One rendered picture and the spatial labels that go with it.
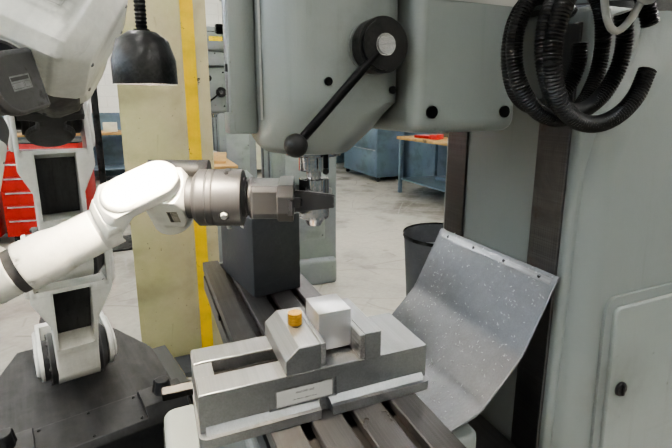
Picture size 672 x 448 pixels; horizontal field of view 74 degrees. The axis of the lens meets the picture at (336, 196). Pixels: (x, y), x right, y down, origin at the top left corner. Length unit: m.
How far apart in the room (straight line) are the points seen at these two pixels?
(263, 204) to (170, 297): 1.94
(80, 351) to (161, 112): 1.28
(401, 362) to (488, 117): 0.39
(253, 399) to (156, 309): 1.95
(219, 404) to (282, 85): 0.42
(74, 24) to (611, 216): 0.94
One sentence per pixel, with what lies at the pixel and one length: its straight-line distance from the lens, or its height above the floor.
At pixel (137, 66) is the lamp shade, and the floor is 1.42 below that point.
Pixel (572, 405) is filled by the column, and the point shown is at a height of 0.88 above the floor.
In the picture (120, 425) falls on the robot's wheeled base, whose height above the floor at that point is 0.59.
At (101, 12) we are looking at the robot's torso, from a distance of 0.97.
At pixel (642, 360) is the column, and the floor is 0.94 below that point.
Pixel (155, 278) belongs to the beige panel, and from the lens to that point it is 2.53.
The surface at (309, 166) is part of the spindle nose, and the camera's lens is 0.68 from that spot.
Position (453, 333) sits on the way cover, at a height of 0.95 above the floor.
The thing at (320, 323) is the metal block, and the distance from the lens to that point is 0.68.
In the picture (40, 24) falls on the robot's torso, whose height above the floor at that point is 1.51.
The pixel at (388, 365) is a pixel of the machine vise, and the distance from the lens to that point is 0.73.
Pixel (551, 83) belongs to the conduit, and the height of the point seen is 1.40.
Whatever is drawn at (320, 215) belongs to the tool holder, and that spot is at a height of 1.21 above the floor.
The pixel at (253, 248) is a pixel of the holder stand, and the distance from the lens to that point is 1.03.
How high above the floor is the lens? 1.38
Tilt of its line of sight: 12 degrees down
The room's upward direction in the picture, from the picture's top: straight up
